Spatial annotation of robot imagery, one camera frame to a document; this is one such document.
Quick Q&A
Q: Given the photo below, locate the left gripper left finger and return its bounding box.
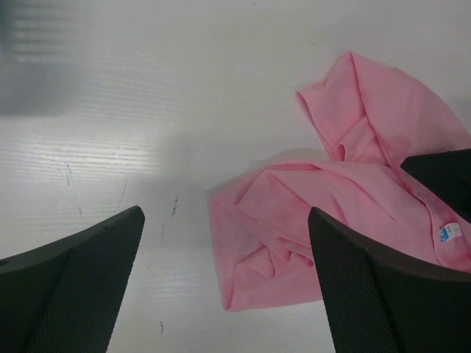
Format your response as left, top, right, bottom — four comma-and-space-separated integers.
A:
1, 206, 144, 352

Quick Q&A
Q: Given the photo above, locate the pink polo shirt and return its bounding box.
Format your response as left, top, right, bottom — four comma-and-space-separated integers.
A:
208, 52, 470, 312

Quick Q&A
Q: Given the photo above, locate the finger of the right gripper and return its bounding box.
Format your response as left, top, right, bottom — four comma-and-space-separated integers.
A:
400, 149, 470, 223

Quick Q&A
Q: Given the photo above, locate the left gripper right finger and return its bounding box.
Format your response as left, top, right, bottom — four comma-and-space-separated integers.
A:
308, 207, 470, 352

